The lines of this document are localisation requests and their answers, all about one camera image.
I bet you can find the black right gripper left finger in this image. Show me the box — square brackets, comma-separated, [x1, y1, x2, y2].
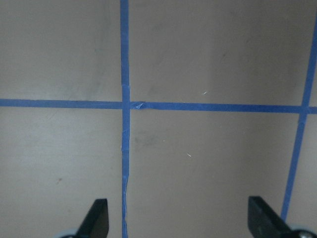
[75, 198, 109, 238]

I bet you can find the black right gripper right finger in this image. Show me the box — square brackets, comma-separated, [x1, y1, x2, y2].
[248, 196, 297, 238]

